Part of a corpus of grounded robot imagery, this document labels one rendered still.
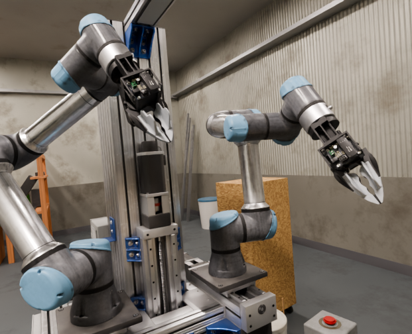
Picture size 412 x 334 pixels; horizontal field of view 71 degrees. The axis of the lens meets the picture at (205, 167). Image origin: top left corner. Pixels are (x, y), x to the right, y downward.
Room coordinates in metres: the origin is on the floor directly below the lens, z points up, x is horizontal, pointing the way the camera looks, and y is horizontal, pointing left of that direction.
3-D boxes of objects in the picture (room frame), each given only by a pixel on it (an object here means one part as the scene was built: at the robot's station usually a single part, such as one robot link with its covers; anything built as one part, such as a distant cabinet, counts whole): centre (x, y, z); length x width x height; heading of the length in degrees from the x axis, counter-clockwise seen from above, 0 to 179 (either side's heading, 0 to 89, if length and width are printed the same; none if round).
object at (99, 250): (0.88, 0.38, 1.20); 0.13 x 0.12 x 0.14; 165
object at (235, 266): (1.13, -0.05, 1.09); 0.15 x 0.15 x 0.10
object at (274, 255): (2.62, -0.40, 0.63); 0.50 x 0.42 x 1.25; 124
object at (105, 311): (0.88, 0.38, 1.09); 0.15 x 0.15 x 0.10
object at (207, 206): (6.08, -0.02, 0.31); 0.51 x 0.50 x 0.61; 30
